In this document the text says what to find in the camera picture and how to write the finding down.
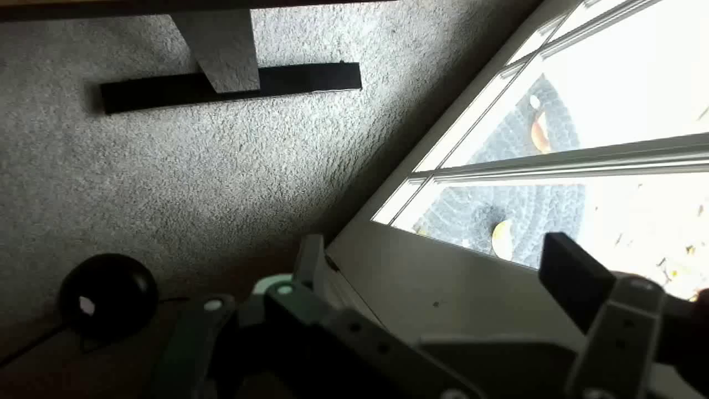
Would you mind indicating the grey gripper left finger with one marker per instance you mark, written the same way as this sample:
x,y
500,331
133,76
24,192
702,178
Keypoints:
x,y
347,332

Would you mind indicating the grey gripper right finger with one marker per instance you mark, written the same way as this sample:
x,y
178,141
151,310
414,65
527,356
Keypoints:
x,y
611,332

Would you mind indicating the dark outdoor doormat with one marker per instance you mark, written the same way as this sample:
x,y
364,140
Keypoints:
x,y
532,199

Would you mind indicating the black floor lamp stand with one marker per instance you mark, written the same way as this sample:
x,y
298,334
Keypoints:
x,y
110,294

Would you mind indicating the black flat foot bar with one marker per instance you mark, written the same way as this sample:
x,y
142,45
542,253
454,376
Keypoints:
x,y
310,77

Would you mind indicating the grey stand leg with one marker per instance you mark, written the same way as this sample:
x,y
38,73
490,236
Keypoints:
x,y
223,51

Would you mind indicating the white sliding door frame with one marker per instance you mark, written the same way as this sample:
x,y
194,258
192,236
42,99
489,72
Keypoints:
x,y
457,279

